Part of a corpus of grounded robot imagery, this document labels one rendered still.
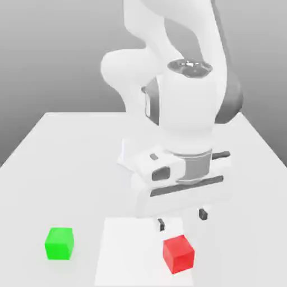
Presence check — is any small red cube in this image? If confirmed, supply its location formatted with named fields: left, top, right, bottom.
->
left=163, top=234, right=195, bottom=275

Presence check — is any small green cube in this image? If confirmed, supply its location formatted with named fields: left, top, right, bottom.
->
left=44, top=226, right=75, bottom=261

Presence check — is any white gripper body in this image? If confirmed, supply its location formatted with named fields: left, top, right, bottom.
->
left=133, top=174, right=234, bottom=219

